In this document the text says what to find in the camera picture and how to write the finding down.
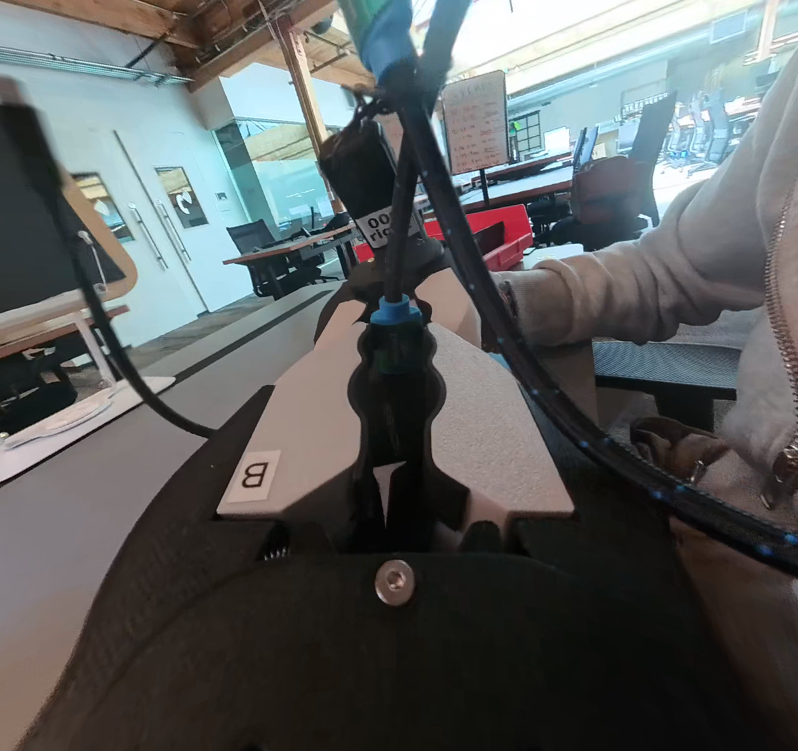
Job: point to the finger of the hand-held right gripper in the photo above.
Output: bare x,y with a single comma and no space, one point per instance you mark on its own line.
343,327
452,308

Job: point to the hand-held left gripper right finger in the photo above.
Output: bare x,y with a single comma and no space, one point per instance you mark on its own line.
499,445

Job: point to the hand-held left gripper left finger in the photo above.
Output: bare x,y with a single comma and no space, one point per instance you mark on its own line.
293,433

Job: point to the red plastic bin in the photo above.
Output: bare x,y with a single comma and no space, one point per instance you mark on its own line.
511,246

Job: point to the person's right forearm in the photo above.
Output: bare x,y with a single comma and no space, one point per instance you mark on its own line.
654,277

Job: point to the black laptop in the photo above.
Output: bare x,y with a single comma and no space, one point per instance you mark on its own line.
330,224

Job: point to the brown-topped office desk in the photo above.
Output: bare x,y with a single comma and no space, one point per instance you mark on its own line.
280,251

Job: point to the black mesh desk chair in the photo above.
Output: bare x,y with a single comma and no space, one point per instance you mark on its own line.
249,237
654,127

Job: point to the black chair armrest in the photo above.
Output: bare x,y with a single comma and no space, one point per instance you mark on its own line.
667,364

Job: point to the brown office chair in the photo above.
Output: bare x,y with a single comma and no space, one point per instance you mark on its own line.
605,196

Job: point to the white double door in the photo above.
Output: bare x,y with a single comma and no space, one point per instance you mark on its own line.
156,265

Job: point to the white panel stand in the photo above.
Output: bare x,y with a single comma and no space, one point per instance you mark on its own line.
62,445

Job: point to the row of black office chairs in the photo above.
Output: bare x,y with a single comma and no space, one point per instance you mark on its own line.
717,134

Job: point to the wood-framed black panel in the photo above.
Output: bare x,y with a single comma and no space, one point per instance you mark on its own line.
31,252

